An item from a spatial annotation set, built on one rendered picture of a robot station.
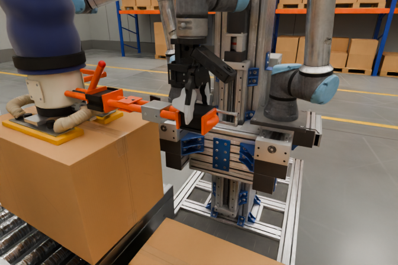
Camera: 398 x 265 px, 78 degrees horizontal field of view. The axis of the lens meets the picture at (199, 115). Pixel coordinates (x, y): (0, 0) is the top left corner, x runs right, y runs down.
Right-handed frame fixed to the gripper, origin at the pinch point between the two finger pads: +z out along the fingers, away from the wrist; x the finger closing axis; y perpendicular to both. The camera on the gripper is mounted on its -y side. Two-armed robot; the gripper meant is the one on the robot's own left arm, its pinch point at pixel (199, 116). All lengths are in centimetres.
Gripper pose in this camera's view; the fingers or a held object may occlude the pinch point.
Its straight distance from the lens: 66.4
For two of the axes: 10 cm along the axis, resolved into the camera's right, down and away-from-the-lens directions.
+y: -8.8, -1.8, 4.5
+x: -4.8, 3.2, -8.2
